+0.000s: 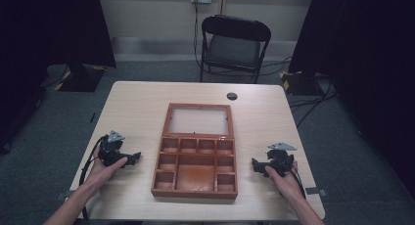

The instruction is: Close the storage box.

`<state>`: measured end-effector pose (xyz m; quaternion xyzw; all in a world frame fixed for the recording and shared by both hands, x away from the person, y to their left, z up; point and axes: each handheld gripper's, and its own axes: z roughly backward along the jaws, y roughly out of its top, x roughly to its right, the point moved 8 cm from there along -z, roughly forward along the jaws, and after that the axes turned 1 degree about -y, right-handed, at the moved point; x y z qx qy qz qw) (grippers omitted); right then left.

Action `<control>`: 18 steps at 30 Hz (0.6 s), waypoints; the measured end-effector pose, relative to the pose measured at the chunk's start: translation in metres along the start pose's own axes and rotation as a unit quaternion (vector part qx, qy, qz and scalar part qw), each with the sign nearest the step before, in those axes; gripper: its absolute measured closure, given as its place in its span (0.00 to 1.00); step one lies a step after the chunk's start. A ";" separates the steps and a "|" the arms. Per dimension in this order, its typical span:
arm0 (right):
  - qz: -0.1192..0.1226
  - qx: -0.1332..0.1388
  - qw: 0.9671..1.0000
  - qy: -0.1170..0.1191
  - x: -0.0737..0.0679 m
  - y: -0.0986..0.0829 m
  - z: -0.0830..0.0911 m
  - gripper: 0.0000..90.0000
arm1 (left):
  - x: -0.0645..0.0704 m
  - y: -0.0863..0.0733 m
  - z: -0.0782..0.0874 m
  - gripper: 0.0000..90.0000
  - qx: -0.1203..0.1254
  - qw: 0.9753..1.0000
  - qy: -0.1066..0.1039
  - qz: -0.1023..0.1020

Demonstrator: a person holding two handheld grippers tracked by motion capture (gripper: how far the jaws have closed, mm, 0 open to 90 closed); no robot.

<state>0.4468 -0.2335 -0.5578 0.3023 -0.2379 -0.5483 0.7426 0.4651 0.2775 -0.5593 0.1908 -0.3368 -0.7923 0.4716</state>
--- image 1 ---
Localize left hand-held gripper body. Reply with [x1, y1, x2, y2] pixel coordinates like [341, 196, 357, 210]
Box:
[97, 130, 132, 168]

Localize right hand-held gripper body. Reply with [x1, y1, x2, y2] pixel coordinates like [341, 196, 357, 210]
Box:
[265, 142, 299, 177]

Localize brown wooden compartment box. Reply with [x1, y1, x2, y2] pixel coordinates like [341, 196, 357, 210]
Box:
[150, 102, 239, 201]

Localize person's left hand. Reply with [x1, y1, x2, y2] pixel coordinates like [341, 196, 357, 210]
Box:
[85, 155, 129, 193]

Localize person's right hand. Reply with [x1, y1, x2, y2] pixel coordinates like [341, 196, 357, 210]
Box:
[264, 160, 305, 203]

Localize black stand base striped tape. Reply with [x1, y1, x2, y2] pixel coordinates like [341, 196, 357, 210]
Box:
[53, 64, 108, 93]
[278, 69, 325, 97]

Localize black folding chair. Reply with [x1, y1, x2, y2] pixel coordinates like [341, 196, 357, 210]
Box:
[199, 14, 273, 85]

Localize black curtain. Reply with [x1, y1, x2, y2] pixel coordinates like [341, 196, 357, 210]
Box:
[0, 0, 117, 155]
[288, 0, 415, 200]

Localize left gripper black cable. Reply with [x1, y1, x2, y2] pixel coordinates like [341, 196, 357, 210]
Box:
[78, 135, 108, 221]

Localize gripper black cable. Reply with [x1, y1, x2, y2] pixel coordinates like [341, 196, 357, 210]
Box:
[287, 165, 308, 201]
[78, 135, 108, 221]

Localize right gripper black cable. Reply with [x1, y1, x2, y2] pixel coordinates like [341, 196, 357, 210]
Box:
[287, 165, 308, 201]

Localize grey table edge bracket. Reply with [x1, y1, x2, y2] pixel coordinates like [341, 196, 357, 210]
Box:
[54, 190, 72, 202]
[304, 186, 329, 198]

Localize black floor cables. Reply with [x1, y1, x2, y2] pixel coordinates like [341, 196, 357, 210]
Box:
[288, 82, 339, 129]

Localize black wall socket cable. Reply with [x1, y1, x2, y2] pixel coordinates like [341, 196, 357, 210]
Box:
[193, 0, 204, 69]

